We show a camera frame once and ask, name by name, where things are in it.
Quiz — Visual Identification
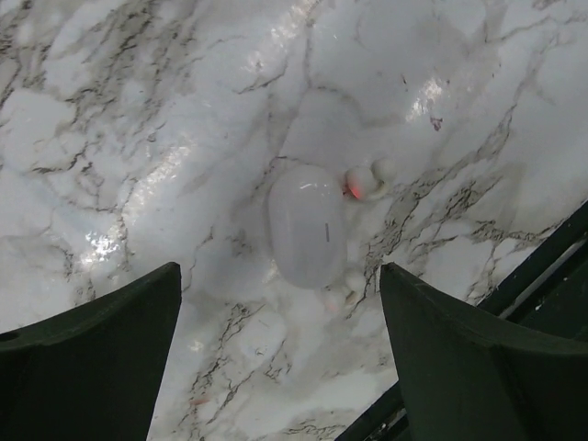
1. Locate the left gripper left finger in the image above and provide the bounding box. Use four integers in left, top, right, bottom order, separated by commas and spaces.
1, 263, 182, 440

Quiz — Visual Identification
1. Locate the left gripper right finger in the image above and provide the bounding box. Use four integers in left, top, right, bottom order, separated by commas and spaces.
379, 264, 587, 440

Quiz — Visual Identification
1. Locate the white earbud front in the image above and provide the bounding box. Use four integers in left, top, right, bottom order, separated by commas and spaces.
321, 269, 367, 313

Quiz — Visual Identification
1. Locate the white earbud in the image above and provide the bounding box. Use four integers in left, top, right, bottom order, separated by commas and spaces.
321, 269, 367, 313
345, 158, 396, 201

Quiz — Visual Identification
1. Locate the white earbud right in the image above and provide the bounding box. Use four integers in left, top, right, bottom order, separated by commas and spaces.
345, 158, 396, 201

